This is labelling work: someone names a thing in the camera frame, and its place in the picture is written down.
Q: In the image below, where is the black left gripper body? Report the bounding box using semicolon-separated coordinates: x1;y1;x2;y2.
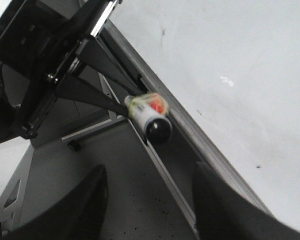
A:
0;0;115;144

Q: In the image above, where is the white whiteboard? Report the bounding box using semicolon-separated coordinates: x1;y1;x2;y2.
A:
111;0;300;231

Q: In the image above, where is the grey aluminium whiteboard ledge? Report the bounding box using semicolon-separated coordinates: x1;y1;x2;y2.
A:
101;22;271;240

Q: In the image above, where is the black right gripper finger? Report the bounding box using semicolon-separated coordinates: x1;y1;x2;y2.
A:
54;75;128;118
192;162;300;240
76;38;144;96
0;164;108;240

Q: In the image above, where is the grey whiteboard stand frame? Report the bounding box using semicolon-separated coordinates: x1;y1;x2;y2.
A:
0;72;198;240

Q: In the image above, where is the black white whiteboard marker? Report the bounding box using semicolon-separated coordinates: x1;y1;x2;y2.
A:
124;92;173;144

